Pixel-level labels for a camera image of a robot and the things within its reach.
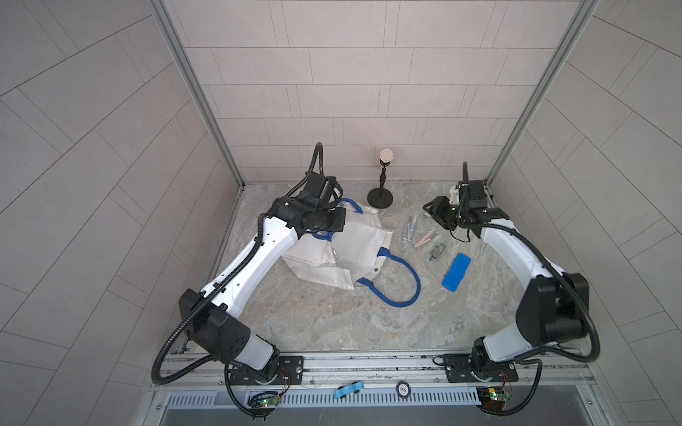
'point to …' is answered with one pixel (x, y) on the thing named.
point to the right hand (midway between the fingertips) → (424, 207)
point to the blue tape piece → (349, 390)
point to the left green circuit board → (270, 401)
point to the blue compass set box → (455, 272)
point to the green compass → (437, 251)
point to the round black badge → (403, 389)
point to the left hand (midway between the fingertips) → (347, 218)
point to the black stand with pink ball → (382, 198)
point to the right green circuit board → (497, 394)
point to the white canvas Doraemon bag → (346, 257)
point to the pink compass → (425, 239)
